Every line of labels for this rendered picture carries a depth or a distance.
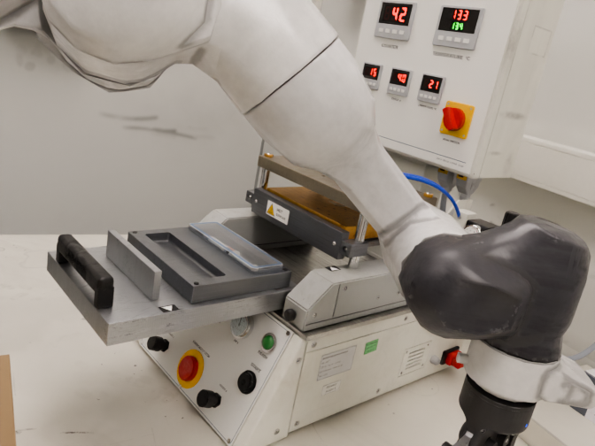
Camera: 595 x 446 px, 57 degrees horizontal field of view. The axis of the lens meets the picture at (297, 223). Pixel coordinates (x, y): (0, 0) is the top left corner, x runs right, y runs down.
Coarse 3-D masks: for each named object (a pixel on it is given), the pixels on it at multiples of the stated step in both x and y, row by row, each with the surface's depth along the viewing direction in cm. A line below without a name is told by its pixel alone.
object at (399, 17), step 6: (390, 6) 101; (396, 6) 100; (402, 6) 99; (408, 6) 98; (384, 12) 102; (390, 12) 101; (396, 12) 100; (402, 12) 99; (384, 18) 102; (390, 18) 101; (396, 18) 100; (402, 18) 99
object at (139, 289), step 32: (96, 256) 79; (128, 256) 74; (64, 288) 73; (128, 288) 71; (160, 288) 73; (288, 288) 80; (96, 320) 65; (128, 320) 64; (160, 320) 67; (192, 320) 70; (224, 320) 74
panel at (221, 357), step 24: (264, 312) 82; (168, 336) 94; (192, 336) 90; (216, 336) 87; (264, 336) 80; (288, 336) 78; (168, 360) 92; (216, 360) 85; (240, 360) 82; (264, 360) 79; (192, 384) 86; (216, 384) 83; (264, 384) 77; (216, 408) 81; (240, 408) 79; (216, 432) 80
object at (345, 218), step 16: (272, 192) 97; (288, 192) 98; (304, 192) 100; (304, 208) 91; (320, 208) 92; (336, 208) 93; (336, 224) 86; (352, 224) 86; (368, 224) 88; (368, 240) 90
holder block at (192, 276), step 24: (144, 240) 81; (168, 240) 86; (192, 240) 85; (168, 264) 75; (192, 264) 80; (216, 264) 78; (192, 288) 70; (216, 288) 72; (240, 288) 75; (264, 288) 78
